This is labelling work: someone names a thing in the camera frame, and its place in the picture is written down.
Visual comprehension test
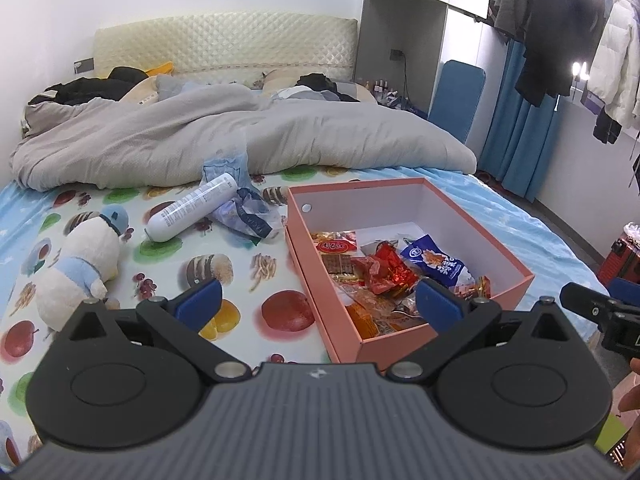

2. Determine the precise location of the white duck plush toy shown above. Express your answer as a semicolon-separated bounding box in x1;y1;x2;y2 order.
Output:
36;205;130;332

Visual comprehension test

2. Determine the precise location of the blue snack packet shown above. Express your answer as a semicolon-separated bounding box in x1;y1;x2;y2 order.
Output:
399;234;476;288

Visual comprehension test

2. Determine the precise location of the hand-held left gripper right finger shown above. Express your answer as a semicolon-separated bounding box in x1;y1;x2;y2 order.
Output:
386;278;576;381

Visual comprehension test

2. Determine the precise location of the person's right hand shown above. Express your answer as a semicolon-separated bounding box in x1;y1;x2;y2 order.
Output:
618;357;640;413

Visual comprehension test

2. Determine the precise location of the brown wafer snack packet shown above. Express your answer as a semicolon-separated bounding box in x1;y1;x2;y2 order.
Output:
321;254;362;281

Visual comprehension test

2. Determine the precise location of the red suitcase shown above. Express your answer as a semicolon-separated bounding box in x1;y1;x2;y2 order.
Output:
595;232;640;286

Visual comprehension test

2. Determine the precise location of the beige pillow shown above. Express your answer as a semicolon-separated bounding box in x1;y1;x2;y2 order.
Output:
262;69;378;103

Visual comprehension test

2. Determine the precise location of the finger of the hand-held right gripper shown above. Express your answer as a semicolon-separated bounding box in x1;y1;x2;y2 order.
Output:
559;282;618;323

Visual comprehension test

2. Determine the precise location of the hanging white jacket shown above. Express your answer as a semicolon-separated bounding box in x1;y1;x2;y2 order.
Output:
587;0;640;128

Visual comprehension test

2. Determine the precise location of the grey duvet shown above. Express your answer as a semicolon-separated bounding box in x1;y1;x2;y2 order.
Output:
10;76;478;191

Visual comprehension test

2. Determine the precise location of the translucent light blue plastic bag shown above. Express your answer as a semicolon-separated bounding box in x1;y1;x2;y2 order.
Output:
201;142;249;188

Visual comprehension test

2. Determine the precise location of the crumpled dark blue plastic bag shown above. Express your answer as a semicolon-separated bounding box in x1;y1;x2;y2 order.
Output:
206;187;285;246

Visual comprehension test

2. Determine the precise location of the fruit printed sheet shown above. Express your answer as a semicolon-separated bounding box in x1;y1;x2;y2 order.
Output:
0;165;431;466

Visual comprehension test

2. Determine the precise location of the gold snack packet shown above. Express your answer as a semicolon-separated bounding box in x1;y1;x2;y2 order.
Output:
452;275;493;302

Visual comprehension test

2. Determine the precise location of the black garment on pillow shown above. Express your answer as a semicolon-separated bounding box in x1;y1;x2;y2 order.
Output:
295;73;361;103

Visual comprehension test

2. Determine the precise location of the blue curtain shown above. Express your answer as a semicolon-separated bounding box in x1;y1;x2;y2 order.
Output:
480;40;568;206

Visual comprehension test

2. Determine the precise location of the hanging dark jacket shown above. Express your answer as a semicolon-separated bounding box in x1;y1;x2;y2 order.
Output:
515;0;608;108

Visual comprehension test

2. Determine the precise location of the cream quilted headboard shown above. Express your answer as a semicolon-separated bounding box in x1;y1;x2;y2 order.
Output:
92;17;359;83

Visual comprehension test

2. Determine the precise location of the grey wall cabinet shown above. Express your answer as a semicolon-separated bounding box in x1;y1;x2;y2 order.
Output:
357;0;496;126

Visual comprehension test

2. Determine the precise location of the red foil snack packet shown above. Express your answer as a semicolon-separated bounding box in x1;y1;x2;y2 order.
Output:
357;241;418;295

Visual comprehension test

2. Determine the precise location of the white spray bottle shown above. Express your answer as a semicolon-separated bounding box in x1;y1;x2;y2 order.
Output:
145;172;238;243

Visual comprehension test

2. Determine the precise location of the group of small bottles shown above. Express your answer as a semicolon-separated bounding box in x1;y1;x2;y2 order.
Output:
367;77;401;106

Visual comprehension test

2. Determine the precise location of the pink cardboard box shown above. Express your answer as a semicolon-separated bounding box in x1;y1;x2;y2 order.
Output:
285;177;536;365

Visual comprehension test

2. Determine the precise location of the pile of black clothes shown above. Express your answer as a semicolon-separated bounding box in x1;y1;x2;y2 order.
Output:
27;66;151;107

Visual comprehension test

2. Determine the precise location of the small orange snack packet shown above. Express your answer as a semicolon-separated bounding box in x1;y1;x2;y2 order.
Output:
345;300;381;341

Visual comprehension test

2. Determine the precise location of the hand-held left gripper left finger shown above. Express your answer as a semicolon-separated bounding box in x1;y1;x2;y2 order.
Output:
65;279;253;382

